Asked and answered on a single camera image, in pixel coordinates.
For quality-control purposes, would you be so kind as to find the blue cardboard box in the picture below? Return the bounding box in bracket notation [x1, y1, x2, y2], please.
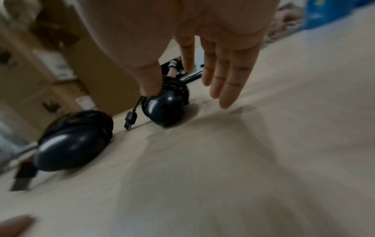
[304, 0, 352, 30]

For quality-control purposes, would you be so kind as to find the black power strip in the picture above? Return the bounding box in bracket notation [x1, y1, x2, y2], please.
[160, 57, 206, 84]

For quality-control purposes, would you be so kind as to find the brown cardboard box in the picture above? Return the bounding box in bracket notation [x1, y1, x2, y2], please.
[0, 23, 141, 121]

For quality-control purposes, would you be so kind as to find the black wired mouse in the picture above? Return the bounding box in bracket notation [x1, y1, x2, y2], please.
[124, 76, 191, 132]
[10, 110, 115, 192]

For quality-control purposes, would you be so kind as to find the person's right hand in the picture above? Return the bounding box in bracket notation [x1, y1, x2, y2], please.
[79, 0, 280, 110]

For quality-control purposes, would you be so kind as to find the beige cable bundle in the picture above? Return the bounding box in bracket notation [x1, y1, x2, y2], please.
[263, 4, 304, 46]

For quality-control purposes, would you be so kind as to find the person's left hand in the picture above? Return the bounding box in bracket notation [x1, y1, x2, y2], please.
[0, 214, 36, 237]

